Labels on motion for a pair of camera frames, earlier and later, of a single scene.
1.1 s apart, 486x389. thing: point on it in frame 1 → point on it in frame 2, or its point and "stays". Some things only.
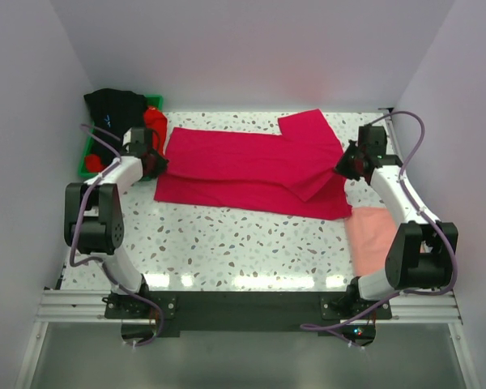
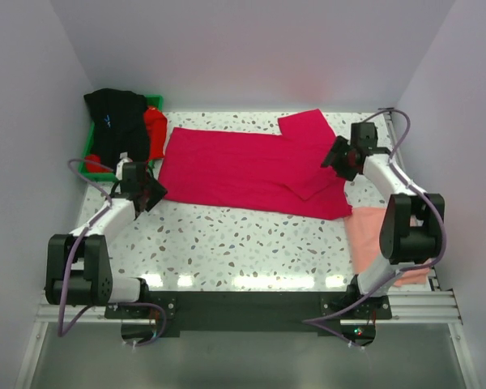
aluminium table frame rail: (424, 306) stays
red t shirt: (155, 120) stays
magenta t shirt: (293, 173) stays
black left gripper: (160, 167) → (159, 192)
